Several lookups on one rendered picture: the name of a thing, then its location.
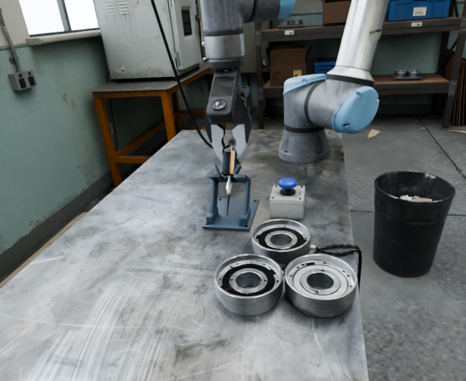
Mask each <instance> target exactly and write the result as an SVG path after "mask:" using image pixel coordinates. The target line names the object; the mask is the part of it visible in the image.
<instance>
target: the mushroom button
mask: <svg viewBox="0 0 466 381"><path fill-rule="evenodd" d="M297 184H298V183H297V181H296V180H295V179H294V178H281V179H280V180H279V182H278V185H279V186H280V187H281V188H285V192H290V191H291V188H294V187H296V186H297Z"/></svg>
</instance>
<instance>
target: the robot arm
mask: <svg viewBox="0 0 466 381"><path fill-rule="evenodd" d="M389 4H390V0H352V1H351V4H350V10H349V13H348V16H347V22H346V25H345V28H344V34H343V37H342V40H341V46H340V49H339V52H338V58H337V61H336V65H335V67H334V69H332V70H330V71H329V72H327V75H325V74H313V75H307V76H298V77H294V78H290V79H287V80H286V81H285V83H284V92H283V95H284V132H283V135H282V140H281V142H280V145H279V158H280V159H282V160H285V161H286V162H290V163H299V164H309V163H318V162H321V161H323V160H326V159H328V158H329V155H330V146H329V142H328V139H327V137H326V132H325V128H327V129H331V130H335V131H336V132H340V133H343V132H344V133H348V134H355V133H358V132H361V131H362V130H363V129H364V128H365V127H367V126H368V125H369V124H370V123H371V121H372V120H373V119H374V117H375V114H376V113H377V110H378V104H379V99H378V93H377V91H376V90H375V89H374V88H373V85H374V83H375V80H374V79H373V78H372V76H371V69H372V65H373V61H374V59H375V54H376V51H377V47H378V43H379V40H380V37H381V32H382V29H383V26H384V21H385V18H386V15H387V10H388V7H389ZM200 5H201V13H202V28H203V35H204V42H202V47H205V56H206V58H207V59H209V60H207V64H208V68H209V69H217V71H215V72H214V78H213V82H212V85H211V92H210V95H209V99H208V100H207V103H208V106H207V108H206V109H205V120H204V124H205V130H206V133H207V135H208V138H209V140H210V142H211V144H212V147H213V148H214V151H215V153H216V154H217V156H218V158H219V160H220V161H221V162H222V163H223V154H224V148H225V143H224V136H225V128H224V127H223V126H222V125H221V123H222V122H233V124H236V123H237V120H239V124H237V125H236V126H235V127H234V128H233V130H232V132H233V137H234V138H235V139H236V146H235V148H236V152H237V153H236V161H237V162H238V165H239V164H241V162H242V161H243V159H244V157H245V153H246V151H247V146H248V139H249V135H250V133H251V130H252V117H251V115H250V114H249V112H250V111H251V104H250V89H249V86H242V83H241V70H240V67H241V66H243V65H244V57H242V56H244V54H245V46H244V34H243V24H244V23H252V22H260V21H268V20H273V21H276V20H279V19H284V18H287V17H288V16H289V15H290V14H291V12H292V11H293V9H294V6H295V0H200ZM246 98H247V107H245V99H246Z"/></svg>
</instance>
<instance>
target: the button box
mask: <svg viewBox="0 0 466 381"><path fill-rule="evenodd" d="M304 205H305V186H296V187H294V188H291V191H290V192H285V188H281V187H280V186H279V185H274V186H273V189H272V192H271V195H270V218H290V219H303V218H304Z"/></svg>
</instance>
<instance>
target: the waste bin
mask: <svg viewBox="0 0 466 381"><path fill-rule="evenodd" d="M374 188H375V195H374V206H375V220H374V246H373V258H374V260H375V262H376V264H377V265H378V266H379V267H381V268H382V269H384V270H385V271H387V272H390V273H391V274H395V275H399V276H403V277H417V276H421V275H424V274H426V273H428V272H429V270H430V269H431V267H432V264H433V261H434V257H435V254H436V251H437V247H438V244H439V242H440V237H441V234H442V232H443V227H444V224H445V221H446V218H447V216H448V213H449V210H450V207H451V205H452V200H453V198H454V196H455V188H454V187H453V186H452V185H451V184H450V183H449V182H448V181H446V180H445V179H443V178H441V177H439V176H436V175H432V174H429V173H426V172H417V171H409V170H401V171H392V172H386V173H384V174H381V175H379V176H378V177H377V178H376V179H375V182H374ZM405 195H408V197H414V196H417V197H420V198H427V199H432V201H430V202H421V201H412V200H404V199H400V198H401V196H405Z"/></svg>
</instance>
